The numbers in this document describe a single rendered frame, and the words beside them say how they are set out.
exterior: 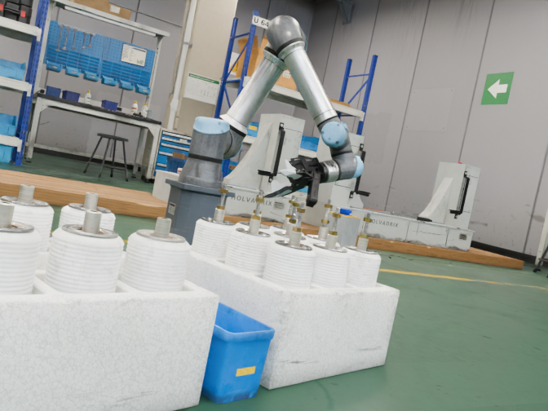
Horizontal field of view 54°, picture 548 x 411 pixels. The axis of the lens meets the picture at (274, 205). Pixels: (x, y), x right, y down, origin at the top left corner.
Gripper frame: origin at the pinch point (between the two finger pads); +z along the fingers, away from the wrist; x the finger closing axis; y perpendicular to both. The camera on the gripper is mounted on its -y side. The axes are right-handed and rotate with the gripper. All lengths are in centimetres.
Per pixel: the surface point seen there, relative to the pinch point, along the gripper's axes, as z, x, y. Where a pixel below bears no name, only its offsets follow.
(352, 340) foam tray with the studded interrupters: 17, 32, -57
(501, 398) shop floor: -12, 32, -79
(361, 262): 10, 37, -43
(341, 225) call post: -2.9, 19.7, -25.9
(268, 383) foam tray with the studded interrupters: 41, 38, -60
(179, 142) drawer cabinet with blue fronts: -146, -395, 297
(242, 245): 35, 38, -33
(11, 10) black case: 26, -253, 366
